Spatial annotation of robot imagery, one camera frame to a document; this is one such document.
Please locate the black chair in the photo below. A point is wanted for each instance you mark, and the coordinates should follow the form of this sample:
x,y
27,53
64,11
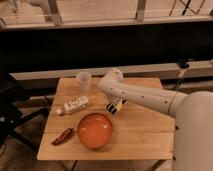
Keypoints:
x,y
10,116

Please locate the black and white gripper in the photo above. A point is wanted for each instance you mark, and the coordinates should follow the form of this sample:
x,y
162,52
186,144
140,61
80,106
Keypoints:
x,y
114,108

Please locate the clear plastic cup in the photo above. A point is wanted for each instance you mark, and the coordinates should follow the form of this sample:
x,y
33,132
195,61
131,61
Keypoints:
x,y
84,81

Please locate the orange bowl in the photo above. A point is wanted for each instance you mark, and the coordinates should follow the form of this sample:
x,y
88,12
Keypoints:
x,y
95,130

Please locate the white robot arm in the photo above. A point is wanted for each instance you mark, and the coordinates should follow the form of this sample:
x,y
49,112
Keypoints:
x,y
193,113

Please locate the white plastic bottle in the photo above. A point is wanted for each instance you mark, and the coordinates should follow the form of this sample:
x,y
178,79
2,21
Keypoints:
x,y
73,105

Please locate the red chili pepper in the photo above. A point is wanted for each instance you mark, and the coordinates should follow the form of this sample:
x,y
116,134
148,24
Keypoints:
x,y
65,135

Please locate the wooden folding table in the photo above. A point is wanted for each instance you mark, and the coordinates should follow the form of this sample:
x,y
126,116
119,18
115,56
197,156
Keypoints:
x,y
134,133

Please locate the black clamp on ledge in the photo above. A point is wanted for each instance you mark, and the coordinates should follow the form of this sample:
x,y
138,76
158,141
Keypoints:
x,y
182,63

